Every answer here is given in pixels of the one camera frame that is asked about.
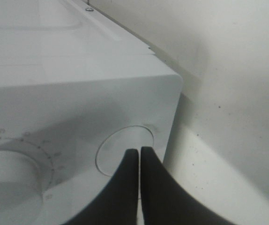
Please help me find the lower white round knob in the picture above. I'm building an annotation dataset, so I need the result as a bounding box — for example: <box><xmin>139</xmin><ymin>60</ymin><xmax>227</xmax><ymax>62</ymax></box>
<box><xmin>0</xmin><ymin>136</ymin><xmax>54</xmax><ymax>225</ymax></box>

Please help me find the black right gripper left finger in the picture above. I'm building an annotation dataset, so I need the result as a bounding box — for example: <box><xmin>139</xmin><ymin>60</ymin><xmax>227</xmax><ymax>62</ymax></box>
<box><xmin>67</xmin><ymin>149</ymin><xmax>139</xmax><ymax>225</ymax></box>

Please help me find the round door release button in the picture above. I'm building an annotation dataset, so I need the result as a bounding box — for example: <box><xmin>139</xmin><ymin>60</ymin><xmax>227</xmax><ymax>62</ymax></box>
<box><xmin>95</xmin><ymin>125</ymin><xmax>154</xmax><ymax>177</ymax></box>

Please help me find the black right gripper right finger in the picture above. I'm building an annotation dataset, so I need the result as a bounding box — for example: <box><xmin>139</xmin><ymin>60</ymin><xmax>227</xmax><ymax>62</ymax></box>
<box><xmin>140</xmin><ymin>147</ymin><xmax>232</xmax><ymax>225</ymax></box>

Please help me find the white microwave oven body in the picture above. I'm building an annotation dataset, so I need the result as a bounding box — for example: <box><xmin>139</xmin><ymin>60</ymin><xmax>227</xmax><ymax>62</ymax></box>
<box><xmin>0</xmin><ymin>0</ymin><xmax>183</xmax><ymax>225</ymax></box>

